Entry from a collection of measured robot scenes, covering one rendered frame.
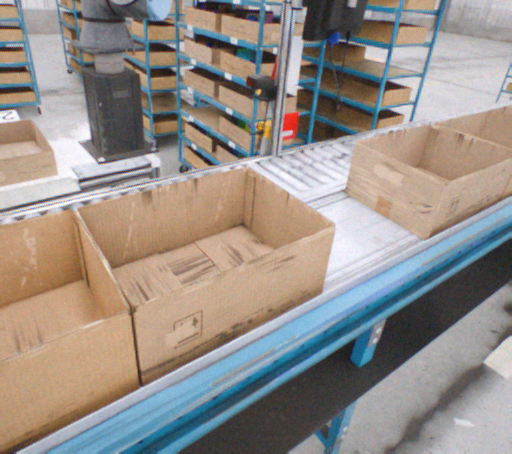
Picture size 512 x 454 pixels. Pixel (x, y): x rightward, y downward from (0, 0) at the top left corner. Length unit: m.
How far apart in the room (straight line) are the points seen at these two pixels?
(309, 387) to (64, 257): 0.61
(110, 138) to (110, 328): 1.20
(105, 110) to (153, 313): 1.17
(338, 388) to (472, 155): 0.83
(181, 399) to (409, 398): 1.36
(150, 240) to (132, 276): 0.09
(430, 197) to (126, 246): 0.73
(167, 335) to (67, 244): 0.29
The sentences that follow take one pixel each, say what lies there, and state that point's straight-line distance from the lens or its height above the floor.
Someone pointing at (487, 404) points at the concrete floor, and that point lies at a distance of 2.02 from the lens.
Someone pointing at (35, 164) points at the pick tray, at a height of 0.81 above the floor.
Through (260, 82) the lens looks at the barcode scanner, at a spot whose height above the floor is 1.07.
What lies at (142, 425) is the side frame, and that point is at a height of 0.91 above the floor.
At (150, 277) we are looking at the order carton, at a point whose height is 0.89.
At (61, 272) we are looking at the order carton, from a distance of 0.84.
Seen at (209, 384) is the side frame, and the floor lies 0.91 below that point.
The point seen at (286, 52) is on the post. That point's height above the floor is 1.19.
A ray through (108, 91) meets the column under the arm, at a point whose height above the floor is 1.02.
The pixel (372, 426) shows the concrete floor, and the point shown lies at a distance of 1.75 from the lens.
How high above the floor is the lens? 1.44
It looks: 29 degrees down
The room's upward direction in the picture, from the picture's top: 5 degrees clockwise
